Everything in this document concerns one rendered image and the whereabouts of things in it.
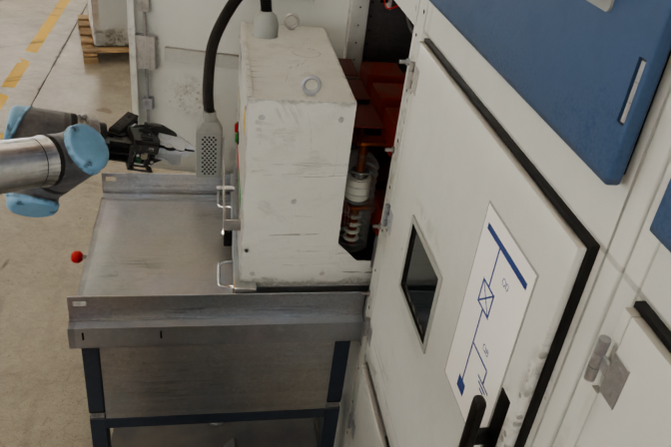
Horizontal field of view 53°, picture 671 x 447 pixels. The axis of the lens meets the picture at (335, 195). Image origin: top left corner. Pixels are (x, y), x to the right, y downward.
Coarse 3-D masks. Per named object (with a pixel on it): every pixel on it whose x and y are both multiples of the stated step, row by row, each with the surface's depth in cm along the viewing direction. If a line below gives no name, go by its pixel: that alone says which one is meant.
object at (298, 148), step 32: (288, 32) 172; (320, 32) 175; (256, 64) 150; (288, 64) 153; (320, 64) 155; (256, 96) 135; (288, 96) 137; (320, 96) 139; (352, 96) 141; (256, 128) 138; (288, 128) 139; (320, 128) 140; (352, 128) 141; (256, 160) 142; (288, 160) 143; (320, 160) 144; (256, 192) 146; (288, 192) 147; (320, 192) 148; (256, 224) 150; (288, 224) 151; (320, 224) 153; (256, 256) 155; (288, 256) 156; (320, 256) 158
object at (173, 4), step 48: (144, 0) 188; (192, 0) 190; (288, 0) 189; (336, 0) 188; (144, 48) 195; (192, 48) 197; (336, 48) 195; (144, 96) 205; (192, 96) 205; (192, 144) 213
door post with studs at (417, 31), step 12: (420, 0) 122; (420, 12) 122; (420, 24) 122; (420, 36) 122; (408, 60) 130; (408, 96) 129; (396, 132) 138; (396, 144) 137; (396, 156) 137; (384, 204) 147; (384, 228) 145; (372, 276) 155; (372, 288) 155; (360, 360) 166; (348, 432) 179
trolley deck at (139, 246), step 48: (96, 240) 178; (144, 240) 181; (192, 240) 183; (96, 288) 162; (144, 288) 164; (192, 288) 166; (96, 336) 151; (144, 336) 154; (192, 336) 156; (240, 336) 158; (288, 336) 160; (336, 336) 163
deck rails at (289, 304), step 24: (120, 192) 199; (144, 192) 200; (168, 192) 201; (192, 192) 203; (216, 192) 204; (72, 312) 151; (96, 312) 152; (120, 312) 153; (144, 312) 154; (168, 312) 155; (192, 312) 156; (216, 312) 157; (240, 312) 158; (264, 312) 160; (288, 312) 161; (312, 312) 162; (336, 312) 163; (360, 312) 164
